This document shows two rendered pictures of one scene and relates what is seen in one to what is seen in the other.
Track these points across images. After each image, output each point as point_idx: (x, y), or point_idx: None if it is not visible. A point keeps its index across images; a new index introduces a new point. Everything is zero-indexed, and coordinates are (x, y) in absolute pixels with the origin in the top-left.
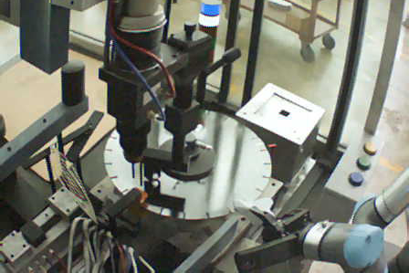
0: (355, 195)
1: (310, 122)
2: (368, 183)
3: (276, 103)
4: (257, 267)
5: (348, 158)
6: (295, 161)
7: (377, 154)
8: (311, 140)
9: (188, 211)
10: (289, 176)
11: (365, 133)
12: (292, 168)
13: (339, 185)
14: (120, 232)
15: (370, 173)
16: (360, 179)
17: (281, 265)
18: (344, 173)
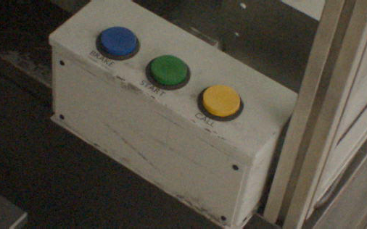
0: (68, 32)
1: (295, 0)
2: (105, 74)
3: None
4: None
5: (187, 45)
6: (222, 3)
7: (199, 116)
8: (295, 48)
9: None
10: (217, 30)
11: (281, 110)
12: (219, 15)
13: (104, 9)
14: None
15: (135, 79)
16: (108, 41)
17: (17, 25)
18: (141, 27)
